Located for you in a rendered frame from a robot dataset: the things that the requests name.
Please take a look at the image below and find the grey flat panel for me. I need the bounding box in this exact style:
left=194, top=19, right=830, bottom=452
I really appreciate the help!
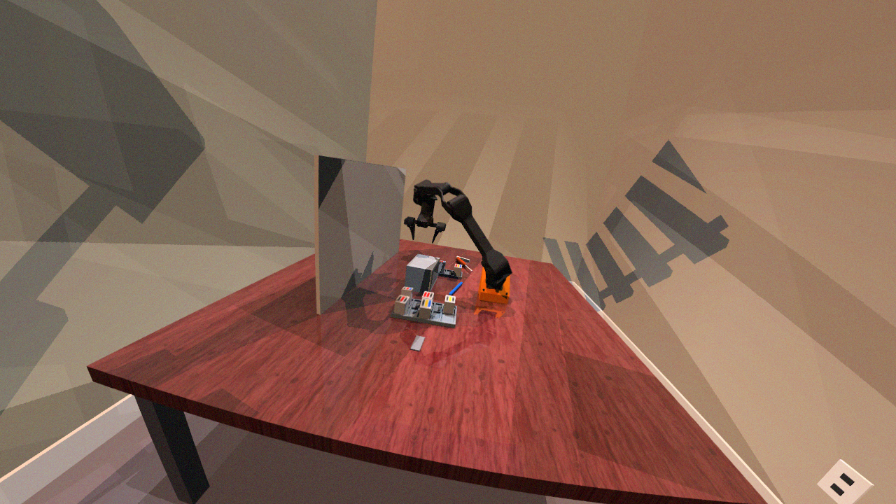
left=314, top=155, right=407, bottom=315

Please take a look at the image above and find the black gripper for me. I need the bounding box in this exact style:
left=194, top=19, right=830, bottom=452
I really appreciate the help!
left=404, top=208, right=446, bottom=244

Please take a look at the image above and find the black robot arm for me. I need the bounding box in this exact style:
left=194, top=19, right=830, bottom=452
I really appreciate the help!
left=413, top=180, right=512, bottom=290

